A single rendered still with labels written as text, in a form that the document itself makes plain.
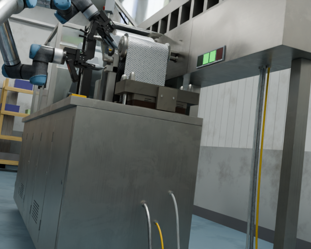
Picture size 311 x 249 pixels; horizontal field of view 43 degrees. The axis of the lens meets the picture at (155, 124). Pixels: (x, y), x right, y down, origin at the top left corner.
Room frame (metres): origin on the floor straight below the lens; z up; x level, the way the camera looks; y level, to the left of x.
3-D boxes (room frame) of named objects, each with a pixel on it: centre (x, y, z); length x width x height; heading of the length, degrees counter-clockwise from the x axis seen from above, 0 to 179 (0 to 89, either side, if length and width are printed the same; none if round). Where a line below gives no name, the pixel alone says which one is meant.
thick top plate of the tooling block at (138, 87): (2.01, 0.01, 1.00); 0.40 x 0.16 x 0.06; 113
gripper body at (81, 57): (1.97, 0.44, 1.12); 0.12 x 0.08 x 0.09; 113
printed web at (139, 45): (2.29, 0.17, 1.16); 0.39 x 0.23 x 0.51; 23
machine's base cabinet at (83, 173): (3.00, 0.54, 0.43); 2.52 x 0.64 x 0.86; 23
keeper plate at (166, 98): (1.93, -0.04, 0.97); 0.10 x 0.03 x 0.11; 113
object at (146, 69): (2.11, 0.09, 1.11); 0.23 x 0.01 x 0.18; 113
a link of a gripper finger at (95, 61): (1.98, 0.34, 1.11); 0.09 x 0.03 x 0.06; 104
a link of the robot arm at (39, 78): (1.91, 0.61, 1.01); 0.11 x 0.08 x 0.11; 78
